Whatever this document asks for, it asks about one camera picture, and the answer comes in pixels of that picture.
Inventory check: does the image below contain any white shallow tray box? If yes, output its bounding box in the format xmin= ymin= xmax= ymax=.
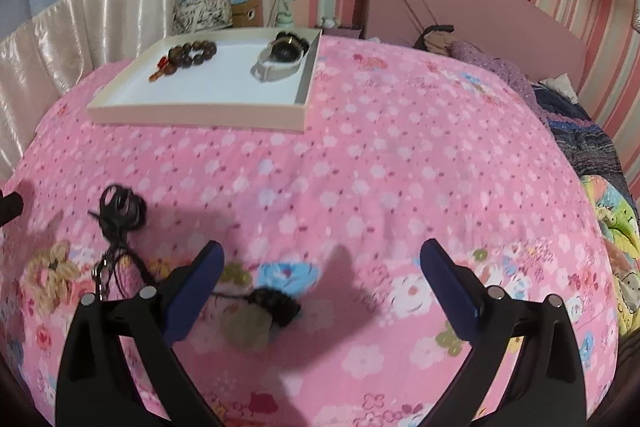
xmin=86 ymin=27 xmax=323 ymax=135

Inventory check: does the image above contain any pink headboard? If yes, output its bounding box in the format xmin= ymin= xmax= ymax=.
xmin=364 ymin=0 xmax=588 ymax=92

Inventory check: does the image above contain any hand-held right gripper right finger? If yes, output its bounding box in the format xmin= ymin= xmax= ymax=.
xmin=420 ymin=238 xmax=588 ymax=427

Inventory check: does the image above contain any white cloth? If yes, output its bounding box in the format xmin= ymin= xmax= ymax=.
xmin=540 ymin=74 xmax=576 ymax=100

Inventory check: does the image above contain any black white patterned bag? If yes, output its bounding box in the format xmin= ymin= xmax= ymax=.
xmin=172 ymin=0 xmax=233 ymax=35

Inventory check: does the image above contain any yellow cartoon blanket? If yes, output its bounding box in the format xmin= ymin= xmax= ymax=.
xmin=580 ymin=174 xmax=640 ymax=338

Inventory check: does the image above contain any purple dotted pillow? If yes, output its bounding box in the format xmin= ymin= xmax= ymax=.
xmin=447 ymin=39 xmax=538 ymax=118

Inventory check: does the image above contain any dark blue patterned blanket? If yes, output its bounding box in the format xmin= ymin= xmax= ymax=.
xmin=532 ymin=82 xmax=631 ymax=188

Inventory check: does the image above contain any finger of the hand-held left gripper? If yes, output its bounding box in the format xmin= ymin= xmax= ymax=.
xmin=0 ymin=192 xmax=24 ymax=228

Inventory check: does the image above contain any brown cardboard box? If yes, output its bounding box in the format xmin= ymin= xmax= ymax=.
xmin=231 ymin=0 xmax=262 ymax=28

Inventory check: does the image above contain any black braided cord bracelet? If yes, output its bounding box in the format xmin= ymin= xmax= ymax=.
xmin=87 ymin=183 xmax=156 ymax=305

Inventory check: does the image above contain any orange bead red knot charm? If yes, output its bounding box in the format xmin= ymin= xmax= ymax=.
xmin=148 ymin=56 xmax=171 ymax=82

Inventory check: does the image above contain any white satin curtain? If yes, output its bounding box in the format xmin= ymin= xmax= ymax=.
xmin=0 ymin=0 xmax=216 ymax=182

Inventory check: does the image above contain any pink floral bedsheet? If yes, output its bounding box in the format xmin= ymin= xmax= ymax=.
xmin=0 ymin=34 xmax=621 ymax=427

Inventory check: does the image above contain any brown wooden bead bracelet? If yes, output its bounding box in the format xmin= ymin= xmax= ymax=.
xmin=166 ymin=39 xmax=218 ymax=72

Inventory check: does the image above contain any black strap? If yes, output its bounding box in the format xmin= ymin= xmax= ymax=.
xmin=412 ymin=23 xmax=456 ymax=50

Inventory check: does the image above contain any black bead bracelet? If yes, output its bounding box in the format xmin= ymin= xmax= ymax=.
xmin=275 ymin=31 xmax=311 ymax=58

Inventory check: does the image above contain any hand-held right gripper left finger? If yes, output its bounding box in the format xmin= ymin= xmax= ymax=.
xmin=54 ymin=239 xmax=226 ymax=427

